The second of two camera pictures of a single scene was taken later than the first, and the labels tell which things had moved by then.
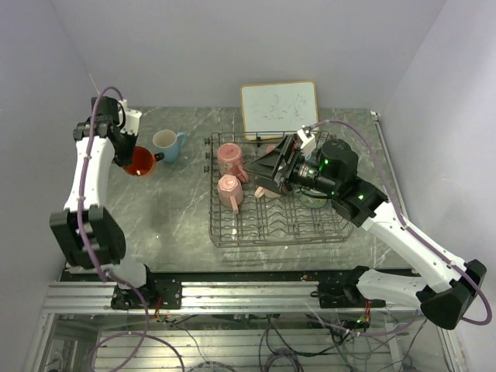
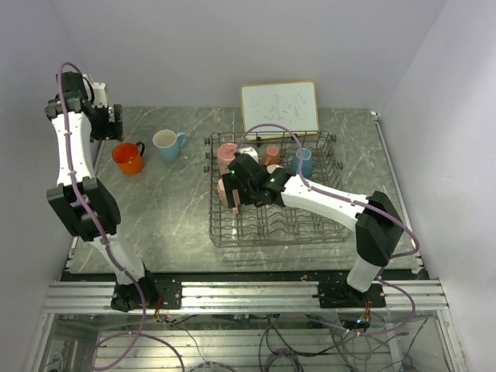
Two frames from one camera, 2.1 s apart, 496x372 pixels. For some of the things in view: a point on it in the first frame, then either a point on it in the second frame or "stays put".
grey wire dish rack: [265, 215] stays put
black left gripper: [126, 159] to [113, 130]
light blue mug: [170, 143] stays put
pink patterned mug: [229, 158] stays put
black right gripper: [273, 177] to [230, 183]
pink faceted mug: [230, 191] stays put
